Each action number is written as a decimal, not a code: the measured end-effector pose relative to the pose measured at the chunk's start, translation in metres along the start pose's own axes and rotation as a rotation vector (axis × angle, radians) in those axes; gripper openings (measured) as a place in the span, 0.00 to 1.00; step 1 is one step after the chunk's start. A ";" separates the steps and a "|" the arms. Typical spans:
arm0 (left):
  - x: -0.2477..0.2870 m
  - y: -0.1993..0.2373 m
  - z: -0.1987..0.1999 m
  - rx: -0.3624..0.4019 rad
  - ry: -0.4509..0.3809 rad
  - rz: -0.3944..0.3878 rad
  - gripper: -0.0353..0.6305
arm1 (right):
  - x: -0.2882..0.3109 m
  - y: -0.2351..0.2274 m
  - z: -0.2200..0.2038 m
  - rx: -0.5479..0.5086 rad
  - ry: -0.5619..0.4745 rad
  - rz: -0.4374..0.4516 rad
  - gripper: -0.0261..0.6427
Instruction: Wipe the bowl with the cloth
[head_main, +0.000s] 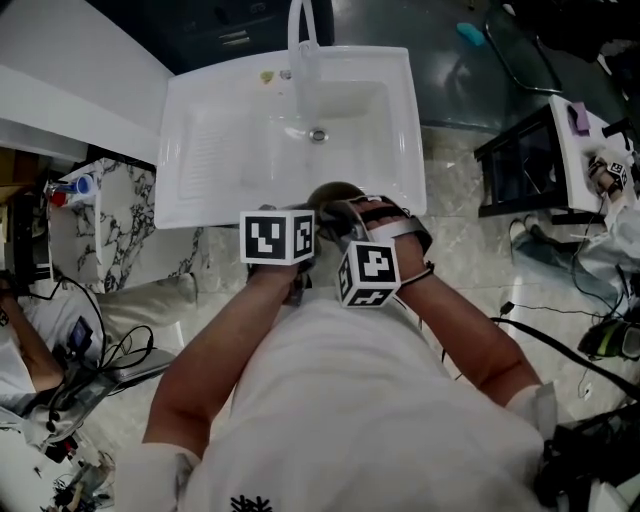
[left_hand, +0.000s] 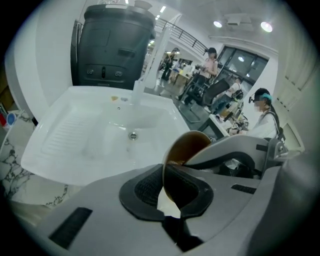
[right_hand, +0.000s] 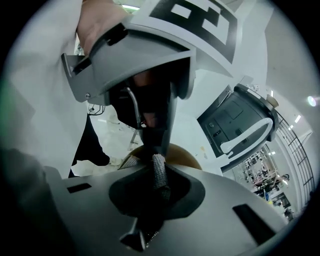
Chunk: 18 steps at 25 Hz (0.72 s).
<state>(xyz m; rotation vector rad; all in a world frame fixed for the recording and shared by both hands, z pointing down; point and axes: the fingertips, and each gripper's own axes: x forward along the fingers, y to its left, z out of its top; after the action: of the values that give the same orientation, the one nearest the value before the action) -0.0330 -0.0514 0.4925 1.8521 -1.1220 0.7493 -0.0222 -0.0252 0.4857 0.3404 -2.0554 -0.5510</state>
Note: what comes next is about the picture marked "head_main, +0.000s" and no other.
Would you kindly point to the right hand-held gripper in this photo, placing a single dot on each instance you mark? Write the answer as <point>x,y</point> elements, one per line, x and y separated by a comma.
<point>370,272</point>

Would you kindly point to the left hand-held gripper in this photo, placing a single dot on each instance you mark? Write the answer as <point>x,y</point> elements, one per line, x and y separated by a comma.
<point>272,237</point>

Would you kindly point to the dark round bowl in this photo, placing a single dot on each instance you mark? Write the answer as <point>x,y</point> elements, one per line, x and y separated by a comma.
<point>335,192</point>

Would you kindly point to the person's left forearm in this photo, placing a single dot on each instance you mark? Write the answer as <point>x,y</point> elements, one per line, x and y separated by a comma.
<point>225,350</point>

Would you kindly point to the person's right forearm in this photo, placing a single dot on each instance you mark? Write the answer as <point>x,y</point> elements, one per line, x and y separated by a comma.
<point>450,330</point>

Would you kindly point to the purple cloth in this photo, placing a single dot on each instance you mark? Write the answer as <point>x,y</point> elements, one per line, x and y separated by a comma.
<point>579,117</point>

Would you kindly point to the person's right hand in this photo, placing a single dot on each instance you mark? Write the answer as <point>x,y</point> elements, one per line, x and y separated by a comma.
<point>414,250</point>

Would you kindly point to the black wristband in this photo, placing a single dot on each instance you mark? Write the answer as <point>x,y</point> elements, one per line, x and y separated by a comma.
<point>419,276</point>

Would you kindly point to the white ceramic sink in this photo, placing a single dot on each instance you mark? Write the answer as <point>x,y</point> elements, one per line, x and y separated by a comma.
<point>225,150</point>

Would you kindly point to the metal sink drain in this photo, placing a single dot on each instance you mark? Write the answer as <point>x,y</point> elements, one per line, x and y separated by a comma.
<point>318,135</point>

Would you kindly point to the person's white shirt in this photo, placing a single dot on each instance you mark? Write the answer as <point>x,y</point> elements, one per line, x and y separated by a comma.
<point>350,400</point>

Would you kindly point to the marble pattern cabinet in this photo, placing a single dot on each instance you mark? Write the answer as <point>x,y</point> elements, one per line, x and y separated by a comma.
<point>130,225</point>

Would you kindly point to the small green scrap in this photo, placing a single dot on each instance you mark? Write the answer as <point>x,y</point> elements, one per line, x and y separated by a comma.
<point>267,75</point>

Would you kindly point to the white curved faucet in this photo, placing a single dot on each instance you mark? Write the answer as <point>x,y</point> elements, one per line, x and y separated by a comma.
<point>306,75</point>

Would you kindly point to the grey laptop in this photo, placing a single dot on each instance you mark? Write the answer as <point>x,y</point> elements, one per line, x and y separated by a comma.
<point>145,364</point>

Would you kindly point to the blue cup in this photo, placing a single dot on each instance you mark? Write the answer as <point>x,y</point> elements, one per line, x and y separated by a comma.
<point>85,184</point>

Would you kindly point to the dark cabinet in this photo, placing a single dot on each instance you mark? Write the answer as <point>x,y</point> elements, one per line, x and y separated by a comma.
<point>225,30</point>

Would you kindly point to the black device with screen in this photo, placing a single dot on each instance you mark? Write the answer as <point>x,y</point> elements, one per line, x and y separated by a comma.
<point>80,336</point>

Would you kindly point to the red small container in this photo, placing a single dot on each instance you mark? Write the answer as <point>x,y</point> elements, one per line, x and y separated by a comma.
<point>60,196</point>

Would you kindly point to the white top black table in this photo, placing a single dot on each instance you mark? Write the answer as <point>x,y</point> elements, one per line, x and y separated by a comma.
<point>570,165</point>

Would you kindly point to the green and black headset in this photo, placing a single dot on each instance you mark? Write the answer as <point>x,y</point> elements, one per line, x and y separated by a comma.
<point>607,340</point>

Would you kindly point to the teal sponge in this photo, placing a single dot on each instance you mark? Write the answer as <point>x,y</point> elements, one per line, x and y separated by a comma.
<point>470,33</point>

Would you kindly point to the black equipment pack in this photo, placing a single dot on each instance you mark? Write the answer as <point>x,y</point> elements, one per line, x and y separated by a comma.
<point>585,460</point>

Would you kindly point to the black metal chair frame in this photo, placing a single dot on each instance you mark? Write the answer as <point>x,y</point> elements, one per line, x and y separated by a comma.
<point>505,50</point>

